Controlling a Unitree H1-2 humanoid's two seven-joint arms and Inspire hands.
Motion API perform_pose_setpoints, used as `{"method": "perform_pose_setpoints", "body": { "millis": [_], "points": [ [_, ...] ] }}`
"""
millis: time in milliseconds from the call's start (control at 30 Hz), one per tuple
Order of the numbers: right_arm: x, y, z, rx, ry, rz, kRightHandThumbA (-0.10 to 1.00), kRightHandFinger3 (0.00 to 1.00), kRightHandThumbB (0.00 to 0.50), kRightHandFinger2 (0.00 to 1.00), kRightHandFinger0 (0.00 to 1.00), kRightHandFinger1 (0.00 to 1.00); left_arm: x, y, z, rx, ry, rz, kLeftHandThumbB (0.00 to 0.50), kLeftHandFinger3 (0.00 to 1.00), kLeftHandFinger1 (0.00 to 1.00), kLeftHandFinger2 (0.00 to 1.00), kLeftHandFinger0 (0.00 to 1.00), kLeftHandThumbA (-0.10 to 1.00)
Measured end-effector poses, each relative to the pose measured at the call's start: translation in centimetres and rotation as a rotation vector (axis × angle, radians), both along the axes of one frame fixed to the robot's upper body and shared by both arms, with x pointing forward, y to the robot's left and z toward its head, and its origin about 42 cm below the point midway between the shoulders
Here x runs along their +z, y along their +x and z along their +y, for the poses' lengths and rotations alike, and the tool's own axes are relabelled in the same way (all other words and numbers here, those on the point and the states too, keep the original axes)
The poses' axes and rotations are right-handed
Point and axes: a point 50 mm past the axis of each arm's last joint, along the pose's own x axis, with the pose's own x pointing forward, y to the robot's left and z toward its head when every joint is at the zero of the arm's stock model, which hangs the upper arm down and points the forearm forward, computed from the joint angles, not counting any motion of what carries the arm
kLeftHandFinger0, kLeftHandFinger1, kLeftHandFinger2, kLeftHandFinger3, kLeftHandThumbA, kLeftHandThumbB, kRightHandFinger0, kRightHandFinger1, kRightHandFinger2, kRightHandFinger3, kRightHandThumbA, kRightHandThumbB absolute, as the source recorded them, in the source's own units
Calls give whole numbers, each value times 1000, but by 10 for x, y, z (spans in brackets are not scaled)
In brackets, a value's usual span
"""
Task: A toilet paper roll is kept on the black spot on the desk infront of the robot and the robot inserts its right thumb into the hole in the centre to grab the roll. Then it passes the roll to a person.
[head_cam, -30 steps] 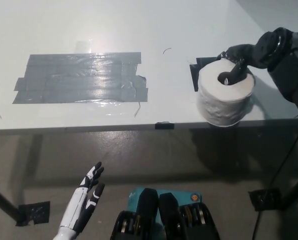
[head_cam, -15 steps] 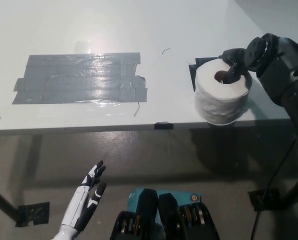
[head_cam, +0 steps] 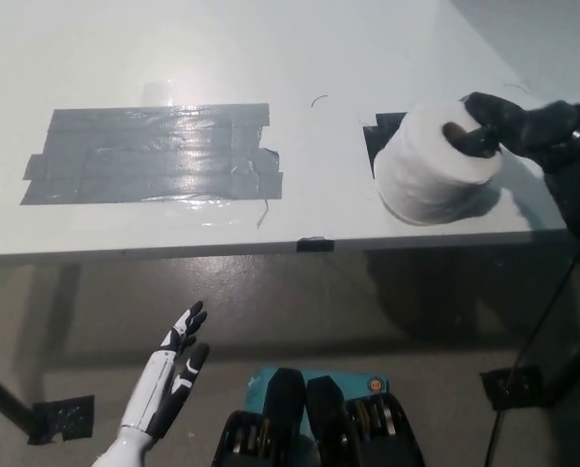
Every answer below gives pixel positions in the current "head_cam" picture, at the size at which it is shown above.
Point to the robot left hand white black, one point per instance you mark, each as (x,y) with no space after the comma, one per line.
(168,379)

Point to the robot right hand black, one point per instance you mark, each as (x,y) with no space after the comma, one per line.
(538,129)

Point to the white toilet paper roll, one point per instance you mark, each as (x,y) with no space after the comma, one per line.
(431,185)

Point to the black table leg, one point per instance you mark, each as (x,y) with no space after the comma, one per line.
(5,396)

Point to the black tape square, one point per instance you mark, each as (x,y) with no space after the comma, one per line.
(372,141)

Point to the clear tape strip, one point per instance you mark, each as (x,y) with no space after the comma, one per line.
(124,216)

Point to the small black tape piece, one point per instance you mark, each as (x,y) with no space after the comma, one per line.
(315,244)

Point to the grey duct tape patch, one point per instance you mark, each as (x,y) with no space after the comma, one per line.
(154,155)

